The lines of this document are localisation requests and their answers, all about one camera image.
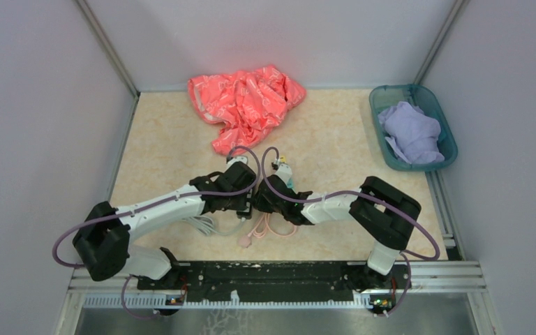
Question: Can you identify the purple cable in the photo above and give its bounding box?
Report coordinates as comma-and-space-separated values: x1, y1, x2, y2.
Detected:
52, 145, 262, 321
260, 146, 441, 318

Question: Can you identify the black power strip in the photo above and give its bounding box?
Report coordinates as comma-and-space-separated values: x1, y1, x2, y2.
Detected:
236, 209, 253, 221

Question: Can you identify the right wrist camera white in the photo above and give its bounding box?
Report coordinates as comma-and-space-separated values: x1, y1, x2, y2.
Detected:
271, 159, 292, 187

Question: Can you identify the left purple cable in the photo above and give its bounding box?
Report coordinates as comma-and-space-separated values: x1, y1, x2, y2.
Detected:
52, 145, 262, 321

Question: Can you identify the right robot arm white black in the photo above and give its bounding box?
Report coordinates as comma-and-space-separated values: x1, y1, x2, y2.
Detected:
253, 174, 422, 288

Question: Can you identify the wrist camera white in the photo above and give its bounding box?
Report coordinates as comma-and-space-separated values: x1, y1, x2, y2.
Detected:
271, 159, 292, 187
226, 155, 248, 168

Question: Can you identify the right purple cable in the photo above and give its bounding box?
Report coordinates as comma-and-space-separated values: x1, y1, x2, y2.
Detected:
260, 146, 441, 318

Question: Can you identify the white slotted cable duct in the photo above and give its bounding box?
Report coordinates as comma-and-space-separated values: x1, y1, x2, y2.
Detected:
82, 290, 373, 311

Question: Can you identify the pink power cord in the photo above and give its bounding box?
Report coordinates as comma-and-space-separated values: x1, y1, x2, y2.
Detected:
238, 212, 299, 250

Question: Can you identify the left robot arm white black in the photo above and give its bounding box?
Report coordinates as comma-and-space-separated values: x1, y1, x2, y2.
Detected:
72, 158, 257, 289

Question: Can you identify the grey power cord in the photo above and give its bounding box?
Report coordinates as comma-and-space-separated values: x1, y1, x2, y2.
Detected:
182, 216, 246, 237

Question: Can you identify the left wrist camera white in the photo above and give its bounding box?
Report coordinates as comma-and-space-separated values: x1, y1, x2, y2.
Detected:
226, 155, 248, 168

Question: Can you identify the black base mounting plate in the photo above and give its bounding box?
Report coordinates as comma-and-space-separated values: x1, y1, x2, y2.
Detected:
137, 261, 408, 302

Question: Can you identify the lavender cloth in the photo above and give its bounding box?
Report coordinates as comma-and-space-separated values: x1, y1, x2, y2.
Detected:
377, 101, 445, 165

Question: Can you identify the pink crumpled cloth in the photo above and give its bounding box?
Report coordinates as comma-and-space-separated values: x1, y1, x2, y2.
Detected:
187, 65, 307, 156

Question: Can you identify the teal plastic basket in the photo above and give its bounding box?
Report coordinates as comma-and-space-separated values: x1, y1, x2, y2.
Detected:
368, 84, 459, 172

